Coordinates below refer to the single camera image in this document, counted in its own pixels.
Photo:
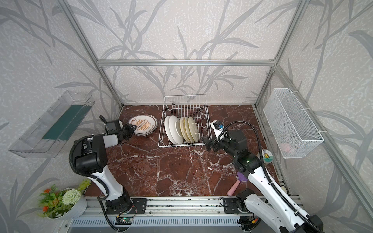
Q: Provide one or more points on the potted artificial flowers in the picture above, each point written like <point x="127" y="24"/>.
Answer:
<point x="64" y="204"/>

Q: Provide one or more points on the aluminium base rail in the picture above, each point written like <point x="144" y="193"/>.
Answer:
<point x="162" y="212"/>

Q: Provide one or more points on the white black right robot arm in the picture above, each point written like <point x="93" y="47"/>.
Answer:
<point x="279" y="212"/>

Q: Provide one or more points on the white plate with red characters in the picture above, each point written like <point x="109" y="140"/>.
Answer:
<point x="153" y="129"/>

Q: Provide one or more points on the green lit circuit board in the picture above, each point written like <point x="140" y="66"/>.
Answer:
<point x="124" y="220"/>

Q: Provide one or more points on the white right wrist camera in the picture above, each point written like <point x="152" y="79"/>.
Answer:
<point x="219" y="130"/>

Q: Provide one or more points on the purple pink spatula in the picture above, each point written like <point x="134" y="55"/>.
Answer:
<point x="241" y="178"/>

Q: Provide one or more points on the clear plastic wall shelf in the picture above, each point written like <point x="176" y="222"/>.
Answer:
<point x="31" y="144"/>

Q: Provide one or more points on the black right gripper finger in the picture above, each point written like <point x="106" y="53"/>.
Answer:
<point x="206" y="140"/>
<point x="209" y="147"/>

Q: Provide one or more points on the white plate with orange sunburst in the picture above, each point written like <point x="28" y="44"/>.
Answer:
<point x="142" y="124"/>

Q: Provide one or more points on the white wire dish rack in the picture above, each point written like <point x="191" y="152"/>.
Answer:
<point x="185" y="106"/>

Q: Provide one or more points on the small round patterned dish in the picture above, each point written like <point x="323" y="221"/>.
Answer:
<point x="267" y="156"/>

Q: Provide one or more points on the green mat in shelf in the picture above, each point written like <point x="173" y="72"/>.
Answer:
<point x="67" y="123"/>

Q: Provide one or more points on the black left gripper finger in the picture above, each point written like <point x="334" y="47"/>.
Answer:
<point x="130" y="134"/>
<point x="132" y="127"/>

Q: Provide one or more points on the pink object in basket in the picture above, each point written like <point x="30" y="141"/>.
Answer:
<point x="286" y="148"/>

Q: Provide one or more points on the aluminium frame crossbar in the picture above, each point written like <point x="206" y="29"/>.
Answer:
<point x="235" y="63"/>

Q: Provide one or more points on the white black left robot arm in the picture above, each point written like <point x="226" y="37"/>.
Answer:
<point x="88" y="158"/>

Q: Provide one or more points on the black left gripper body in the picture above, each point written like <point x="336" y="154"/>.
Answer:
<point x="125" y="132"/>

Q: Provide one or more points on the white mesh wall basket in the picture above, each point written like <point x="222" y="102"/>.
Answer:
<point x="290" y="123"/>

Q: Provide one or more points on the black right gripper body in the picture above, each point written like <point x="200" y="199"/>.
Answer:
<point x="225" y="145"/>

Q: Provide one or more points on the beige patterned plate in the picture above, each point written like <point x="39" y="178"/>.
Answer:
<point x="186" y="124"/>
<point x="183" y="129"/>
<point x="193" y="129"/>

